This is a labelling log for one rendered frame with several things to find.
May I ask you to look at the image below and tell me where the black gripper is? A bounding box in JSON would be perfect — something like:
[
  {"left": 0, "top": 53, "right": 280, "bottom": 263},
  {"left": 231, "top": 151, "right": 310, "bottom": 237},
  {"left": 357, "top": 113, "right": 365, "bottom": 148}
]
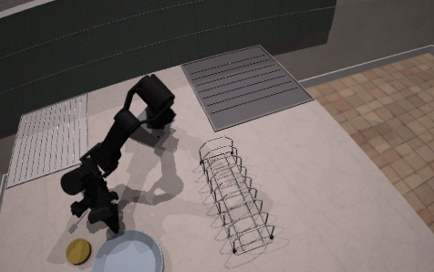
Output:
[{"left": 85, "top": 179, "right": 119, "bottom": 234}]

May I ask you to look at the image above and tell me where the grey ribbed draining mat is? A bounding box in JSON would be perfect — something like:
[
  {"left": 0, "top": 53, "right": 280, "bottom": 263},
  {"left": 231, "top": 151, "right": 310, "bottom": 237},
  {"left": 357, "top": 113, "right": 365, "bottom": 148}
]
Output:
[{"left": 5, "top": 93, "right": 88, "bottom": 189}]

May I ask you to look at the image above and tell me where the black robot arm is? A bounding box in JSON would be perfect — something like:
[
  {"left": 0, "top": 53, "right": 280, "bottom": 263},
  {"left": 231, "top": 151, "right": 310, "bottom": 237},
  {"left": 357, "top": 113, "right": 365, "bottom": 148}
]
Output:
[{"left": 60, "top": 74, "right": 177, "bottom": 218}]

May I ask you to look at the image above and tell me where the dark grey tiled wall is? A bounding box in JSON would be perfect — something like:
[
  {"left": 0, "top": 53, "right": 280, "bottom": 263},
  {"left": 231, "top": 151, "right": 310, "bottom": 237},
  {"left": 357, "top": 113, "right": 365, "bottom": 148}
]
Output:
[{"left": 0, "top": 0, "right": 337, "bottom": 140}]

